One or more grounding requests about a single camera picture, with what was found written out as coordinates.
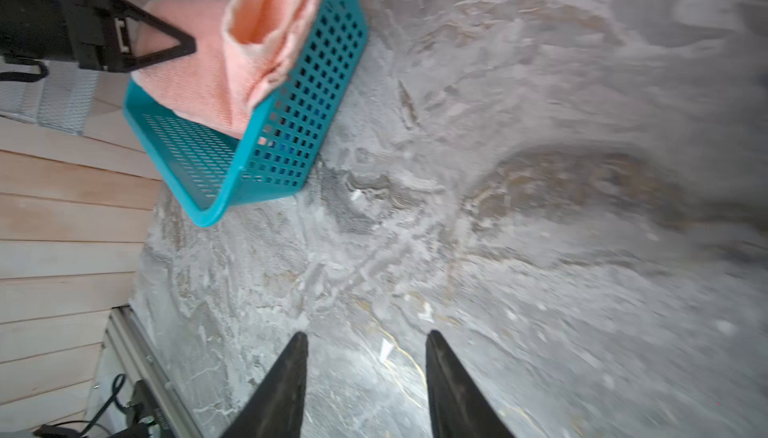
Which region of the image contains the teal plastic basket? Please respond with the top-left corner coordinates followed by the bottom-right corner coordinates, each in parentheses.
top-left (123, 0), bottom-right (369, 227)

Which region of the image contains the white wire shelf rack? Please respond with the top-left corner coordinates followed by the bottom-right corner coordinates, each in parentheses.
top-left (1, 62), bottom-right (99, 135)

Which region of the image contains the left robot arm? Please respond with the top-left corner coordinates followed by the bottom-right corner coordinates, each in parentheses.
top-left (1, 0), bottom-right (196, 83)

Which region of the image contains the pink towel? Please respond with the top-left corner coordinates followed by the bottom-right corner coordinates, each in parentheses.
top-left (131, 0), bottom-right (323, 139)

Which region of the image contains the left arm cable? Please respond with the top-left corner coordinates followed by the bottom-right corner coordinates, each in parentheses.
top-left (32, 373), bottom-right (151, 438)

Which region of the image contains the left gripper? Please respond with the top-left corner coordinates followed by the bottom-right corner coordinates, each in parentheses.
top-left (59, 0), bottom-right (197, 74)

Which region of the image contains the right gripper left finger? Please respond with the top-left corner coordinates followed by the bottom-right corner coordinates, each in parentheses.
top-left (221, 332), bottom-right (308, 438)

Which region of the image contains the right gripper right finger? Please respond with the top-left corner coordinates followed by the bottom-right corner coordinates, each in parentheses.
top-left (426, 330), bottom-right (515, 438)

